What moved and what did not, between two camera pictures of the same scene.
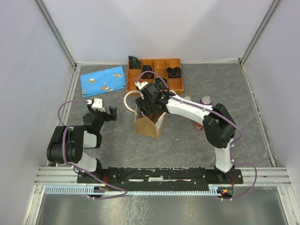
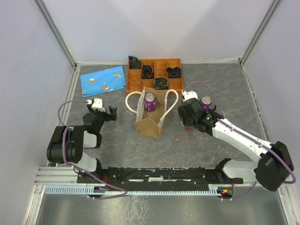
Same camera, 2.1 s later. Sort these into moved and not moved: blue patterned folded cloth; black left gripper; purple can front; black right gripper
Moved: black right gripper
Not moved: black left gripper; blue patterned folded cloth; purple can front
